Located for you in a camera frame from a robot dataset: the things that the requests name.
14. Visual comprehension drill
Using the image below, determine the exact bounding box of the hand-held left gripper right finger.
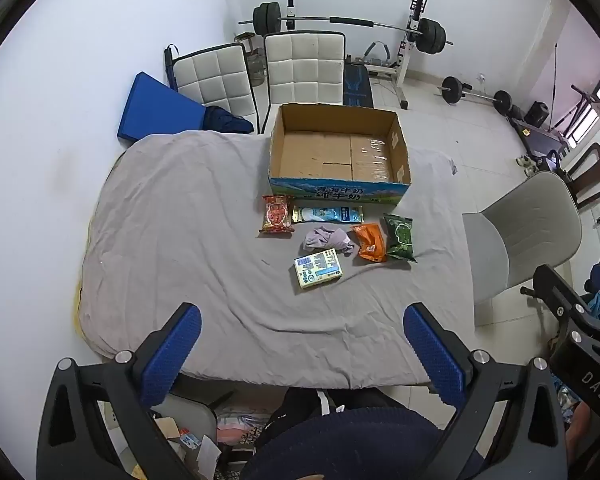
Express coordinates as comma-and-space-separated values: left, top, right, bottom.
402, 302, 568, 480

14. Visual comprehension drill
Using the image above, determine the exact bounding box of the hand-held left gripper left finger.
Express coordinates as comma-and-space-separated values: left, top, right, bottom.
36, 302, 203, 480

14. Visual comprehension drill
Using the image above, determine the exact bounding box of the green snack packet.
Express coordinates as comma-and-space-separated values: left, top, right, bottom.
382, 213, 418, 263

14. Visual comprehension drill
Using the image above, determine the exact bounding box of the orange snack packet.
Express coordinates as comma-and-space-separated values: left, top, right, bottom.
351, 223, 388, 263

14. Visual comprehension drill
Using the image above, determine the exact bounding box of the purple cloth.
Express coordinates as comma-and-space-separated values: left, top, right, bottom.
302, 226, 355, 256

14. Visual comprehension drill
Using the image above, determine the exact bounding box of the red snack packet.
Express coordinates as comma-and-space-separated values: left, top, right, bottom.
259, 195, 296, 235

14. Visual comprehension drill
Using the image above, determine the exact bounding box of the blue and white long packet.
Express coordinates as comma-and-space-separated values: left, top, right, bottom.
292, 204, 365, 225

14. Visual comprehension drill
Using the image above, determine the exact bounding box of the grey shell chair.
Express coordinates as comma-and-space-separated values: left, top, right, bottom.
462, 171, 583, 328

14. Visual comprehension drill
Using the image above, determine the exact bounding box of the small cardboard box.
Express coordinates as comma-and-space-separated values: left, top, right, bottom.
154, 416, 182, 443

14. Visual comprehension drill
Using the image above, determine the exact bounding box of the pink striped cloth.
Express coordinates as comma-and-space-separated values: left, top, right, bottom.
216, 412, 271, 446

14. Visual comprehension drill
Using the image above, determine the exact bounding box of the brown wooden chair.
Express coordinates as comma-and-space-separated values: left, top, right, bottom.
562, 142, 600, 211

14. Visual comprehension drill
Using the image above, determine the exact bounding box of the person's dark clothing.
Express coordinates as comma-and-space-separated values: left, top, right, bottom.
240, 387, 483, 480

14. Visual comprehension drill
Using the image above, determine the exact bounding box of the black treadmill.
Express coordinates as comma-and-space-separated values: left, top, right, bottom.
510, 115, 571, 161

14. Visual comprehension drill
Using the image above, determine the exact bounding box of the black speaker box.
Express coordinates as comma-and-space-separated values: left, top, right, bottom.
525, 102, 551, 127

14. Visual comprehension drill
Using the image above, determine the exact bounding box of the short barbell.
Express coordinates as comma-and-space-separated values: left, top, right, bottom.
437, 76, 513, 113

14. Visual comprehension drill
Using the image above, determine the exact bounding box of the dark blue bag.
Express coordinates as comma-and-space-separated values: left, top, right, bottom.
202, 105, 255, 135

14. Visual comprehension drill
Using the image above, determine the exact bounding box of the blue foam mat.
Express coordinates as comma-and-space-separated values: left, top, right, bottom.
117, 71, 208, 148

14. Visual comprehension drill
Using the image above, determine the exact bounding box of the white padded chair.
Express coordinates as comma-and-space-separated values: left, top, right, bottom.
262, 31, 346, 133
172, 42, 256, 133

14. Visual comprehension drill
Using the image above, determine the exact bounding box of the black and blue bench pad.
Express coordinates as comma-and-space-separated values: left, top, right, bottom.
342, 62, 373, 108

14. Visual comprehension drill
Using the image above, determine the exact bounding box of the white barbell rack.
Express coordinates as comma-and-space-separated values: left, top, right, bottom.
280, 0, 428, 111

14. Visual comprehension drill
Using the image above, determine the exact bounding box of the long barbell with black plates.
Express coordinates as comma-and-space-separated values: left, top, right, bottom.
238, 2, 453, 56

